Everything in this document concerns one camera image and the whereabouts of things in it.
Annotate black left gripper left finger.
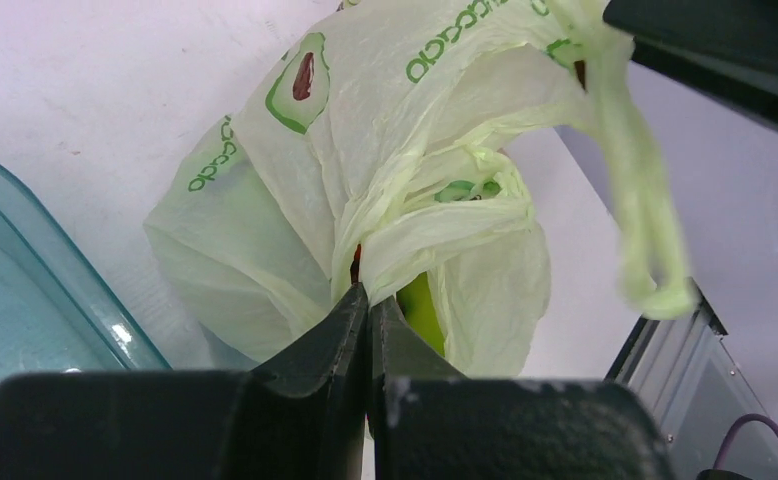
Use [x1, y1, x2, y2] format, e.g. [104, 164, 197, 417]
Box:
[0, 285, 368, 479]

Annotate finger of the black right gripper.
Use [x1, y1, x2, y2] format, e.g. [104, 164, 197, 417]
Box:
[603, 0, 778, 132]

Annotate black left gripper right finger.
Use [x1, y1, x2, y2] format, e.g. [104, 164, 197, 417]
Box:
[368, 299, 673, 479]

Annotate light green plastic bag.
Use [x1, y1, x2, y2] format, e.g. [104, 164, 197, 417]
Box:
[144, 1, 695, 377]

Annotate teal plastic tub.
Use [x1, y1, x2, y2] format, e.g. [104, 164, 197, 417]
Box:
[0, 165, 170, 383]

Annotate green fake fruit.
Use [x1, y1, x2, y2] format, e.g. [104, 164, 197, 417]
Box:
[395, 272, 445, 356]

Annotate aluminium table frame rail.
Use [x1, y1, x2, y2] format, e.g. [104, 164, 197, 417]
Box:
[607, 298, 778, 479]

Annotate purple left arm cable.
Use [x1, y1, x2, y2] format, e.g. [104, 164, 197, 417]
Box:
[712, 413, 778, 480]

